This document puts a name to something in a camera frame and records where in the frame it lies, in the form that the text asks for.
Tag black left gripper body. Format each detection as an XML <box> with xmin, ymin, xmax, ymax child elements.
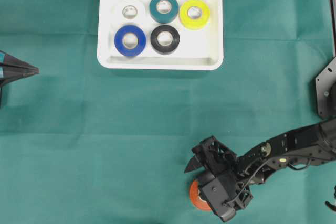
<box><xmin>0</xmin><ymin>87</ymin><xmax>3</xmax><ymax>107</ymax></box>

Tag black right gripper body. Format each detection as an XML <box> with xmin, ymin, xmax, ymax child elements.
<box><xmin>192</xmin><ymin>136</ymin><xmax>253</xmax><ymax>222</ymax></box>

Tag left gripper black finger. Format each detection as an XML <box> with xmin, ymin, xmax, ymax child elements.
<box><xmin>1</xmin><ymin>50</ymin><xmax>39</xmax><ymax>72</ymax></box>
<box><xmin>1</xmin><ymin>70</ymin><xmax>39</xmax><ymax>88</ymax></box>

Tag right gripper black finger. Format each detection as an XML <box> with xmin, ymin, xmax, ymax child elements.
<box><xmin>184</xmin><ymin>154</ymin><xmax>204</xmax><ymax>174</ymax></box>

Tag red tape roll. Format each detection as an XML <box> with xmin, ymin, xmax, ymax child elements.
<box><xmin>189</xmin><ymin>179</ymin><xmax>212</xmax><ymax>212</ymax></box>

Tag black tape roll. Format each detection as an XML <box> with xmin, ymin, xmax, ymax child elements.
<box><xmin>151</xmin><ymin>25</ymin><xmax>180</xmax><ymax>55</ymax></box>

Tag white tape roll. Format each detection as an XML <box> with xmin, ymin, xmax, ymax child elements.
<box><xmin>111</xmin><ymin>0</ymin><xmax>146</xmax><ymax>27</ymax></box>

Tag blue tape roll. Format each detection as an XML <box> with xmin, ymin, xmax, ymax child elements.
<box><xmin>114</xmin><ymin>25</ymin><xmax>146</xmax><ymax>58</ymax></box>

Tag yellow tape roll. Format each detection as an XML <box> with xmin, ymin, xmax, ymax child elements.
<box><xmin>179</xmin><ymin>0</ymin><xmax>210</xmax><ymax>30</ymax></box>

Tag green tape roll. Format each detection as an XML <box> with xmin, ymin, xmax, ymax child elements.
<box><xmin>150</xmin><ymin>0</ymin><xmax>179</xmax><ymax>24</ymax></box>

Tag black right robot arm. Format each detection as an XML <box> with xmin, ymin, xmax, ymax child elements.
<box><xmin>185</xmin><ymin>60</ymin><xmax>335</xmax><ymax>222</ymax></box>

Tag white plastic case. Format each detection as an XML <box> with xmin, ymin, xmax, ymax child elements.
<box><xmin>97</xmin><ymin>0</ymin><xmax>224</xmax><ymax>70</ymax></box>

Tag green table cloth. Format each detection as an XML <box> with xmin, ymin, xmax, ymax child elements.
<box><xmin>1</xmin><ymin>0</ymin><xmax>333</xmax><ymax>223</ymax></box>

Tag black clip object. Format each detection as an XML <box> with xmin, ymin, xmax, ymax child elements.
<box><xmin>324</xmin><ymin>184</ymin><xmax>336</xmax><ymax>211</ymax></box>

